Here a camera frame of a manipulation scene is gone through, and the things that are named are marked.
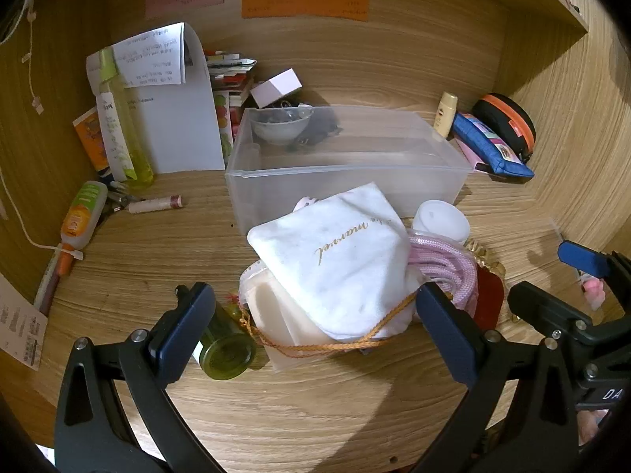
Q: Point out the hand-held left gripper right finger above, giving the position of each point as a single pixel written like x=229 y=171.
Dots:
x=443 y=330

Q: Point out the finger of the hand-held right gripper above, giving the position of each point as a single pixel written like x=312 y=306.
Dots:
x=581 y=257
x=542 y=305

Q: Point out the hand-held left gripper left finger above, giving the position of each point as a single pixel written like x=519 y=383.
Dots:
x=185 y=325

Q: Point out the small pink figurine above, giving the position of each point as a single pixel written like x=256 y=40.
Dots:
x=594 y=293

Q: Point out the small green glass bottle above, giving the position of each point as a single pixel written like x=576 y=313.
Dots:
x=227 y=350

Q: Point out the red leather item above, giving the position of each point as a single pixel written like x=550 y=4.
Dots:
x=488 y=300

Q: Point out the white round jar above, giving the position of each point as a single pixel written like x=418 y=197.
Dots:
x=441 y=220

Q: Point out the pink round case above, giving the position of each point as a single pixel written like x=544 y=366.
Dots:
x=304 y=203

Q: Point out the clear plastic storage box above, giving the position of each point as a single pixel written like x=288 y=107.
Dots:
x=345 y=167

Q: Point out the wooden desktop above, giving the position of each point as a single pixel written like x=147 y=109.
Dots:
x=148 y=256

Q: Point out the person's right hand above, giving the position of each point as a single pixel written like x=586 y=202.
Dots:
x=587 y=426

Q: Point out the lip balm tube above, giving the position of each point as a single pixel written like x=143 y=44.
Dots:
x=157 y=204

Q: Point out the blue patchwork pencil pouch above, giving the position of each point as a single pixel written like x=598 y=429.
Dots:
x=493 y=147

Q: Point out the orange-tipped pen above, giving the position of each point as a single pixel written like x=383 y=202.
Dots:
x=49 y=283

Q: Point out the metal binder clips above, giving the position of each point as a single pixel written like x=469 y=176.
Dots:
x=118 y=199

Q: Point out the orange green sanitizer bottle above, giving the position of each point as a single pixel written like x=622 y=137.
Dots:
x=83 y=216

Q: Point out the flat pink case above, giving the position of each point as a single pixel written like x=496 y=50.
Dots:
x=468 y=155

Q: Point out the black orange round case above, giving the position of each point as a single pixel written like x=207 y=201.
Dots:
x=505 y=118

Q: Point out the printed paper receipt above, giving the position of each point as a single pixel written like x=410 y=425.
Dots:
x=19 y=322

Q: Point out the cream lotion bottle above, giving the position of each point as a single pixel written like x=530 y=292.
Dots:
x=446 y=116

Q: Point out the yellow-green spray bottle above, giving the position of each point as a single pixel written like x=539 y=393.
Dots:
x=123 y=128

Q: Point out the orange printed packet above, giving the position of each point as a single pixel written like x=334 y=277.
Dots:
x=91 y=140

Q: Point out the glass bowl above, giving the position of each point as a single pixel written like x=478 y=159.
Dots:
x=283 y=128

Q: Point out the stack of books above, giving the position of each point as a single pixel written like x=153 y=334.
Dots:
x=229 y=108

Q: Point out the black tangled item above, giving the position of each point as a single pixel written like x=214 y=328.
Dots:
x=323 y=128

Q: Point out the small white box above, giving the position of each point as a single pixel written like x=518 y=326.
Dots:
x=276 y=88

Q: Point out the folded white receipt paper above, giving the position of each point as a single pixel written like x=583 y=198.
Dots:
x=148 y=59

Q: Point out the orange sticky note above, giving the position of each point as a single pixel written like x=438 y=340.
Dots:
x=305 y=4

